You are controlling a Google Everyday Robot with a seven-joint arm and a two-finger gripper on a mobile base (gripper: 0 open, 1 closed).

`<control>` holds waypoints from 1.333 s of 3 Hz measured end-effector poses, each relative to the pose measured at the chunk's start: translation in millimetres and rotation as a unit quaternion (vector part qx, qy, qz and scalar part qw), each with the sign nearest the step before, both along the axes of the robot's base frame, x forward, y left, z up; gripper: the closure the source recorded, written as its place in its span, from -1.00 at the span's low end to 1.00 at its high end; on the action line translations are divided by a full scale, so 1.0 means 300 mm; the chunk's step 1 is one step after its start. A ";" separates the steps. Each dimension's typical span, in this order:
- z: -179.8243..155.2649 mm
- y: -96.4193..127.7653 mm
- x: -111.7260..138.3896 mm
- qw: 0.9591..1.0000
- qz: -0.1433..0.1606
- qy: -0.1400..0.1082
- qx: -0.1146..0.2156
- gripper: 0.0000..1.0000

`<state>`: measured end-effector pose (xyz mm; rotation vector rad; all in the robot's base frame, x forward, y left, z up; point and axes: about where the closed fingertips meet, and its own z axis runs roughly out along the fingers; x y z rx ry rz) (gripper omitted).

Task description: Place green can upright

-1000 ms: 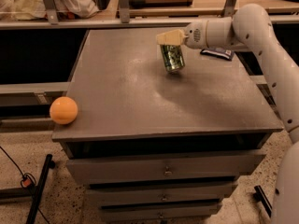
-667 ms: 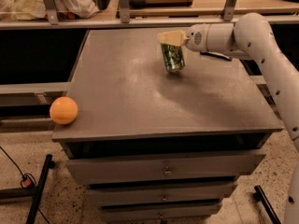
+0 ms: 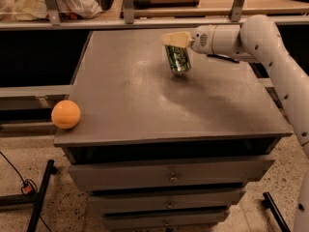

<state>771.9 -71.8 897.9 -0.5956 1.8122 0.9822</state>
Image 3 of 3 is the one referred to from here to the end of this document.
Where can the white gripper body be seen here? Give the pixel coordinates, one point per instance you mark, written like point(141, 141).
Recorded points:
point(201, 40)

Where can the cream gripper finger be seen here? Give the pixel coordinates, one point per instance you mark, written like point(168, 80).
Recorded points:
point(181, 39)

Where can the green soda can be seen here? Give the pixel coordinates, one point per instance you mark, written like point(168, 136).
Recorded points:
point(178, 59)

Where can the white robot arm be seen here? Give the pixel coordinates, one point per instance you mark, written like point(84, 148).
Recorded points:
point(257, 39)

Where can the grey drawer cabinet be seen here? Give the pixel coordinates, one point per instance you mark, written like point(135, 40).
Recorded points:
point(134, 109)

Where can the orange ball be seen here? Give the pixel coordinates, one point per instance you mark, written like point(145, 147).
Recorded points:
point(65, 114)

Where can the top grey drawer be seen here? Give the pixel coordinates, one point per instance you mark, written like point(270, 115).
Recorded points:
point(169, 173)

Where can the grey drawer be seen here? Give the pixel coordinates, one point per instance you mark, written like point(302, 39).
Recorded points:
point(169, 173)
point(165, 220)
point(167, 200)

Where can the white crumpled cloth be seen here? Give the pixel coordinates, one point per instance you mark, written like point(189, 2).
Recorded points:
point(27, 10)

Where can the black stand leg right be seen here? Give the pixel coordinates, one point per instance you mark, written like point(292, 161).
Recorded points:
point(269, 203)

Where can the black stand leg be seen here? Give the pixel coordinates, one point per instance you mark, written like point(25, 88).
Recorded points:
point(269, 203)
point(34, 197)

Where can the middle grey drawer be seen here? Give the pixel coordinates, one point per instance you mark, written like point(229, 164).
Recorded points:
point(167, 200)

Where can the bottom grey drawer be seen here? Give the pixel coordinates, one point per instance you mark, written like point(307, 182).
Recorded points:
point(165, 220)

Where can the black stand leg left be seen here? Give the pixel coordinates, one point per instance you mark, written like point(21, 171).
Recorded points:
point(34, 197)

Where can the grey metal rail frame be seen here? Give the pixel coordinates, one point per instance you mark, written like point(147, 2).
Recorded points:
point(123, 15)

